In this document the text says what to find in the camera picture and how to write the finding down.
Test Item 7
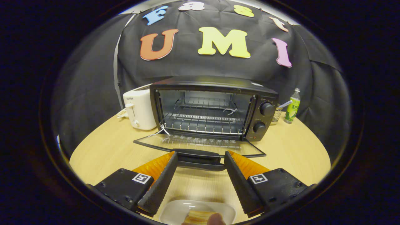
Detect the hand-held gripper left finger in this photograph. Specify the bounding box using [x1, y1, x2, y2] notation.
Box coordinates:
[94, 151, 178, 217]

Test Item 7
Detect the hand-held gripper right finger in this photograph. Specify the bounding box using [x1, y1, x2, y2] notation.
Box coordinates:
[224, 151, 308, 218]

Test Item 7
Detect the yellow bread roll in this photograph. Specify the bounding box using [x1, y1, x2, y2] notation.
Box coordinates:
[182, 210, 219, 225]

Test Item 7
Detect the black toaster oven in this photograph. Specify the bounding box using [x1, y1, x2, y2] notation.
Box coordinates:
[133, 76, 279, 172]

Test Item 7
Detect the white pop-up toaster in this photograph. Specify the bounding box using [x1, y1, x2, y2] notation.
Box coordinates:
[117, 88, 158, 131]

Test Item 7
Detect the white rectangular plate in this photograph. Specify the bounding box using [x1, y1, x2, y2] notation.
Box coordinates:
[159, 200, 236, 225]

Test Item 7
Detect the green label plastic bottle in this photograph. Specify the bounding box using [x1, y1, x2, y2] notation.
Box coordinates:
[284, 88, 301, 124]

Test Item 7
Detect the small wire basket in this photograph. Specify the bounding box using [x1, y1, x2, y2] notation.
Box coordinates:
[270, 106, 282, 126]

